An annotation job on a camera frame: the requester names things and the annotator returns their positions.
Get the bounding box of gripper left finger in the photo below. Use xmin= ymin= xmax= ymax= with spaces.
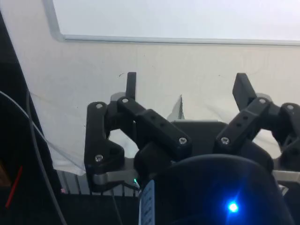
xmin=83 ymin=72 xmax=193 ymax=192

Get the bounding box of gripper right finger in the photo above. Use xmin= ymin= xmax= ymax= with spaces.
xmin=214 ymin=73 xmax=300 ymax=166

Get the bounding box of flat whiteboard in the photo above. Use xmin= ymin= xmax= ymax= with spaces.
xmin=43 ymin=0 xmax=300 ymax=46

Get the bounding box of grey cable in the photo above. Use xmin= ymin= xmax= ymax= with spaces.
xmin=0 ymin=91 xmax=68 ymax=225

